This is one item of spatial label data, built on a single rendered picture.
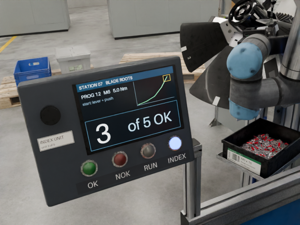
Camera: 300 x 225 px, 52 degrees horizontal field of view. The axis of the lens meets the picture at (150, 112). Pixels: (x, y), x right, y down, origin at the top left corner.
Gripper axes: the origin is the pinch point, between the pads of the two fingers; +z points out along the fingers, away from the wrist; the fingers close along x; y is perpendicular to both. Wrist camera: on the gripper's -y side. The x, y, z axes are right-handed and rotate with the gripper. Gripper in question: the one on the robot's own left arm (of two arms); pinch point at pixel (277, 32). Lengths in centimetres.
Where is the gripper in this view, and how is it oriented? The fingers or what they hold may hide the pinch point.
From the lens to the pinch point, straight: 106.9
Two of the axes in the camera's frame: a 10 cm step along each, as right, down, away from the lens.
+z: 4.9, -4.0, 7.7
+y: -8.6, -0.7, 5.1
